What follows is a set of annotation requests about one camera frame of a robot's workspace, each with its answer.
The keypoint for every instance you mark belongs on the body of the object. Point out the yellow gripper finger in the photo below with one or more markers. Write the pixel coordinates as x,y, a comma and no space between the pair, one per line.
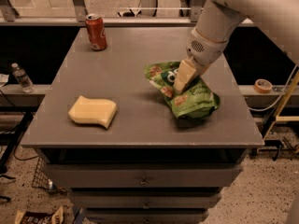
187,72

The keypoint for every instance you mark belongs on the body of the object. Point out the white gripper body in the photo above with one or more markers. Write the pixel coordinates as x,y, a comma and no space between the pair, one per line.
204,50

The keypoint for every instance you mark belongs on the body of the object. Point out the green rice chip bag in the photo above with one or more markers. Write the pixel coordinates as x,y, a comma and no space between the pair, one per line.
198,101

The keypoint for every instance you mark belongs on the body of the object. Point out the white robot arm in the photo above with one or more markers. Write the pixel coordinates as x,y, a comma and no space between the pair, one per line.
277,19

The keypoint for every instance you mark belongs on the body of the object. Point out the brown snack bag on floor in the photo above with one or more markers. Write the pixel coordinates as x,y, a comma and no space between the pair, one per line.
40,218

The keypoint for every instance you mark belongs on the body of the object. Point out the tape roll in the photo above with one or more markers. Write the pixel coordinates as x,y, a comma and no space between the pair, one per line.
262,86

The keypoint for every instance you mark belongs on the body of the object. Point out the grey drawer cabinet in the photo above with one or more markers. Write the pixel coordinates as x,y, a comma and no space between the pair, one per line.
147,167

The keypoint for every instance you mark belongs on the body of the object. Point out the red soda can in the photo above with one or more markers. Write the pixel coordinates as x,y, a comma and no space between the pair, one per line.
96,31

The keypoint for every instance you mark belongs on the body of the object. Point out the yellow sponge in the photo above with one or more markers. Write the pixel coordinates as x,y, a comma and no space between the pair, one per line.
93,111

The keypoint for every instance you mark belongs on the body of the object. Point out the clear plastic water bottle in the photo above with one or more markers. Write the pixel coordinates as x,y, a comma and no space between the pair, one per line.
23,79

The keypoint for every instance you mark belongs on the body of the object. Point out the metal railing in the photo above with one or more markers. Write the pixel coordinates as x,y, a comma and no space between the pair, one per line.
114,12

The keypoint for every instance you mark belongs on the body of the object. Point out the yellow stand frame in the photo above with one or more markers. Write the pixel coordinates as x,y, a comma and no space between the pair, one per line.
276,116

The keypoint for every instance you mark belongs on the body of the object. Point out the wire basket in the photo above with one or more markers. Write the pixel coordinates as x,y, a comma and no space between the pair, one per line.
40,180

